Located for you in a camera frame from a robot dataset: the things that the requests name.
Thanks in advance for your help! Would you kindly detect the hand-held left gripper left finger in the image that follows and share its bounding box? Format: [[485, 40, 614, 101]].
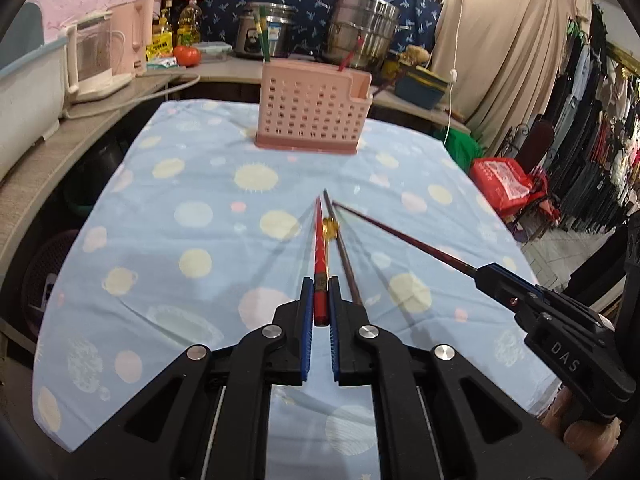
[[65, 276, 315, 480]]

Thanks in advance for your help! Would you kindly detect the pink perforated utensil basket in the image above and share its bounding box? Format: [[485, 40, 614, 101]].
[[254, 59, 373, 155]]

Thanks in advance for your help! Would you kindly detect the dark maroon chopstick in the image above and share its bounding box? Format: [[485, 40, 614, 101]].
[[331, 201, 482, 277]]

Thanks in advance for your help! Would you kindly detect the person's right hand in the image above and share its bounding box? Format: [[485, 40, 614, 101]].
[[545, 385, 623, 473]]

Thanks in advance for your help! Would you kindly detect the dark metal chair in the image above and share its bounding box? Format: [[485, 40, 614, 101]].
[[505, 115, 561, 241]]

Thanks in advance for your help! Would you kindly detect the beige curtain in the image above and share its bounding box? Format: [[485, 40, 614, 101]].
[[407, 0, 593, 158]]

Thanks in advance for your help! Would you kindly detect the green bag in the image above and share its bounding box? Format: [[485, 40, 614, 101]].
[[434, 127, 483, 171]]

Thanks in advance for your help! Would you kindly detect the grey wooden counter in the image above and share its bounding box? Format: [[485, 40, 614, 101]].
[[0, 57, 471, 281]]

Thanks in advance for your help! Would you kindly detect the brown chopstick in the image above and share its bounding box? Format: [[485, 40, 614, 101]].
[[323, 189, 364, 307]]

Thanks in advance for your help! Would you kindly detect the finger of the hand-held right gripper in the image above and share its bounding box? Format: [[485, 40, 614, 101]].
[[475, 262, 548, 321]]

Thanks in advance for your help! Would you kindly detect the large cooking oil bottle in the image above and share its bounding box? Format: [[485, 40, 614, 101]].
[[176, 0, 202, 48]]

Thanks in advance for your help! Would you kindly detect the blue lunch box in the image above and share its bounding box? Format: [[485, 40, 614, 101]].
[[394, 66, 447, 109]]

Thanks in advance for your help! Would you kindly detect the pink kitchen appliance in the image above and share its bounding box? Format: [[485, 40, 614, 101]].
[[107, 0, 156, 77]]

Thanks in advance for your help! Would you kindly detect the brown plastic basket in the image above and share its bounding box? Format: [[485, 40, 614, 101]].
[[20, 230, 76, 341]]

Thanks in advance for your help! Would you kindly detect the brown potato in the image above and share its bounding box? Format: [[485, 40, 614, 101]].
[[400, 45, 432, 65]]

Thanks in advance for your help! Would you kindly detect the blue white dish drainer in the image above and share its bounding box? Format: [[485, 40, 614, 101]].
[[0, 2, 68, 181]]

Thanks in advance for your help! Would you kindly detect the bright red chopstick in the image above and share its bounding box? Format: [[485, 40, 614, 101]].
[[338, 36, 364, 72]]

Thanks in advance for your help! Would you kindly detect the white glass electric kettle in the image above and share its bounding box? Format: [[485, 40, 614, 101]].
[[64, 10, 136, 105]]

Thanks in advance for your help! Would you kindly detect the white appliance cable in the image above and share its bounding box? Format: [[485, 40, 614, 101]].
[[60, 72, 201, 121]]

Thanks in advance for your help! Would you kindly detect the clear food container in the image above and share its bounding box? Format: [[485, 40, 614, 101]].
[[192, 41, 233, 63]]

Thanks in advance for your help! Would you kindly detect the red chopstick with dark band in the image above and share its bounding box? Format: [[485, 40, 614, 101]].
[[311, 196, 331, 327]]

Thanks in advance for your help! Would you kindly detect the gold flower spoon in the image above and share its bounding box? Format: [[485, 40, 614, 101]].
[[320, 216, 342, 288]]

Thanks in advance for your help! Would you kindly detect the red bag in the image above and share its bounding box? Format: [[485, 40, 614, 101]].
[[468, 156, 548, 216]]

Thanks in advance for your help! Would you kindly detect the steel steamer pot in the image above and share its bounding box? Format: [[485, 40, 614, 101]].
[[322, 0, 401, 71]]

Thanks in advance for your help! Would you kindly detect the row of hanging clothes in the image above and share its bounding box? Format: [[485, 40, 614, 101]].
[[545, 0, 640, 236]]

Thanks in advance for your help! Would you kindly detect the steel rice cooker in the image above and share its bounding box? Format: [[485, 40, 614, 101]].
[[234, 2, 298, 59]]

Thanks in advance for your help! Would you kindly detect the white cable with switch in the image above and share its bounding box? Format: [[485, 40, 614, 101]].
[[446, 0, 471, 121]]

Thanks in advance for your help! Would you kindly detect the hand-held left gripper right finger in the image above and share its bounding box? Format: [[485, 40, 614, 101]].
[[327, 280, 588, 480]]

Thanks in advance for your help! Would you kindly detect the red tomato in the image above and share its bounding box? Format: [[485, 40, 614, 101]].
[[172, 45, 201, 67]]

